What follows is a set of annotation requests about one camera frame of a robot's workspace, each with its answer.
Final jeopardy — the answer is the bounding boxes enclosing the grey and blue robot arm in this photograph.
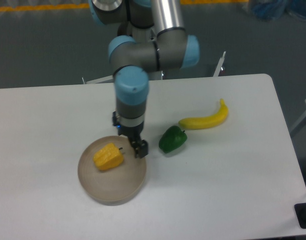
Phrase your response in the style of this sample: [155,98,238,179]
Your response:
[88,0,200,159]

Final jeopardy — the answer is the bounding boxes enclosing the yellow toy banana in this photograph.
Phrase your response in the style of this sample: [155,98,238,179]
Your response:
[178,98,229,130]

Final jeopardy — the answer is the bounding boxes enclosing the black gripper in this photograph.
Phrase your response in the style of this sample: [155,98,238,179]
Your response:
[112,111,149,159]

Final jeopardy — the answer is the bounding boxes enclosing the blue plastic bags in background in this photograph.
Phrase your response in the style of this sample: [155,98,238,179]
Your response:
[248,0,306,21]

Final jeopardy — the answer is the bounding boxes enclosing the beige round plate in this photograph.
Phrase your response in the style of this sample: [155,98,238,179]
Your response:
[77,136,147,205]

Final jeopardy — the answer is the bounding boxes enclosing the black device at table edge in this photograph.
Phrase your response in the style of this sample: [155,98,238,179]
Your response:
[294,203,306,229]

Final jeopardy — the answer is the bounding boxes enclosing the yellow toy bell pepper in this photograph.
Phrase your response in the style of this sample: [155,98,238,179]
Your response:
[92,142,124,171]

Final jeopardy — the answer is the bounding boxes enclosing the white metal frame bracket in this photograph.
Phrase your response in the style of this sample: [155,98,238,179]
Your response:
[213,51,226,77]

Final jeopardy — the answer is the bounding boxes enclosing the green toy bell pepper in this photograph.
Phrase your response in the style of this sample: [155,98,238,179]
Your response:
[158,125,188,154]

